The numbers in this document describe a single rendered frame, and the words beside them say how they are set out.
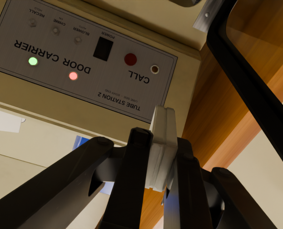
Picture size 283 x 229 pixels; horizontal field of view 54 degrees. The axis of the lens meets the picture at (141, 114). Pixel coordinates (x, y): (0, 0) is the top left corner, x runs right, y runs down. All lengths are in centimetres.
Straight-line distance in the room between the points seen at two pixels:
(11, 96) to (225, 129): 24
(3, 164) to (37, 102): 27
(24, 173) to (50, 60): 29
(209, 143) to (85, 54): 19
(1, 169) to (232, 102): 41
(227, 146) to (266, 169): 89
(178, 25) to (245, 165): 90
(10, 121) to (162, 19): 22
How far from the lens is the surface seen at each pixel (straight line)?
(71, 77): 30
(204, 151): 37
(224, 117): 36
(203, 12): 35
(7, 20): 32
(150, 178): 16
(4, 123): 37
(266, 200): 139
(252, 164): 119
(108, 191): 37
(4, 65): 31
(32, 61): 30
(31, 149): 50
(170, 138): 16
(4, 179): 58
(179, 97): 32
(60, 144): 48
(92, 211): 61
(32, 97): 30
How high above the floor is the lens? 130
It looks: 33 degrees up
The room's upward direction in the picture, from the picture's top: 152 degrees counter-clockwise
